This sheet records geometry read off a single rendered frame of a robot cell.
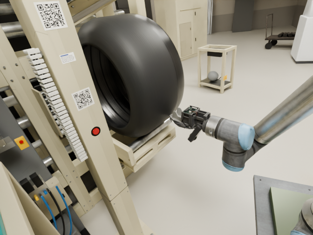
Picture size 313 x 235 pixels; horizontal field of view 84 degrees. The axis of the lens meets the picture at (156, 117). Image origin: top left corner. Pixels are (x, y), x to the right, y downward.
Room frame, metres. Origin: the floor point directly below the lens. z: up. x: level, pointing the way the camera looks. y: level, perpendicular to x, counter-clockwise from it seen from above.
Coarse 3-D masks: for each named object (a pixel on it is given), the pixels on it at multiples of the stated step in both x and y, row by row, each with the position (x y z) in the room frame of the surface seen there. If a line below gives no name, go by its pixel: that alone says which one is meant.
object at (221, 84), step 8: (200, 48) 3.42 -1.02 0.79; (208, 48) 3.28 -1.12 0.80; (216, 48) 3.41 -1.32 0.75; (232, 48) 3.10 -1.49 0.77; (200, 56) 3.45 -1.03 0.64; (208, 56) 3.62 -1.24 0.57; (216, 56) 3.20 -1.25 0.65; (224, 56) 2.98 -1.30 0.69; (232, 56) 3.17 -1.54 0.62; (200, 64) 3.45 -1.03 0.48; (208, 64) 3.62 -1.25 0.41; (224, 64) 2.98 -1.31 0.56; (232, 64) 3.16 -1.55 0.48; (200, 72) 3.45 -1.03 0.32; (208, 72) 3.61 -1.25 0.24; (216, 72) 3.31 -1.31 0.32; (224, 72) 2.99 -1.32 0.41; (232, 72) 3.15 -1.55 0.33; (200, 80) 3.45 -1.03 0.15; (208, 80) 3.43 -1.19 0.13; (216, 80) 3.29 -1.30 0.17; (224, 80) 3.00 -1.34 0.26; (232, 80) 3.15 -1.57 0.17; (216, 88) 3.09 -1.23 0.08; (224, 88) 3.01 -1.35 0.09
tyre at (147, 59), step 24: (96, 24) 0.79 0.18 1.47; (120, 24) 0.76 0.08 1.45; (144, 24) 0.82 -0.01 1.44; (96, 48) 1.09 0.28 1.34; (120, 48) 0.68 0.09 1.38; (144, 48) 0.70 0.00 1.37; (168, 48) 0.77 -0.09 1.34; (96, 72) 1.11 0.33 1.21; (120, 72) 0.67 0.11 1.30; (144, 72) 0.64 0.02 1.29; (168, 72) 0.71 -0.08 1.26; (120, 96) 1.13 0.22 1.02; (144, 96) 0.63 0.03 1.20; (168, 96) 0.69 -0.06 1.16; (120, 120) 0.95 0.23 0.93; (144, 120) 0.64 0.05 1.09
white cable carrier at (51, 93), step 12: (36, 48) 0.61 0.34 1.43; (36, 60) 0.60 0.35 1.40; (36, 72) 0.60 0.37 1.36; (48, 84) 0.60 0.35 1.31; (48, 96) 0.59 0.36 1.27; (60, 108) 0.60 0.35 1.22; (60, 120) 0.60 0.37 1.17; (72, 132) 0.61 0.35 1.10; (72, 144) 0.59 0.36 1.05; (84, 156) 0.61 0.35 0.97
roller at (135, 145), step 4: (168, 120) 0.89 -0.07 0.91; (160, 124) 0.85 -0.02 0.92; (164, 124) 0.86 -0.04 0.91; (168, 124) 0.88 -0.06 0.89; (156, 128) 0.82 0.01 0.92; (160, 128) 0.83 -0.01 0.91; (152, 132) 0.79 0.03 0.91; (156, 132) 0.80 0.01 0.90; (144, 136) 0.76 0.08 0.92; (148, 136) 0.76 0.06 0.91; (152, 136) 0.78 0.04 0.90; (136, 140) 0.73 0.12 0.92; (140, 140) 0.73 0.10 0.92; (144, 140) 0.74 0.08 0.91; (132, 144) 0.70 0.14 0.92; (136, 144) 0.71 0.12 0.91; (140, 144) 0.72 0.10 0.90; (132, 148) 0.68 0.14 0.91; (136, 148) 0.70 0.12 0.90
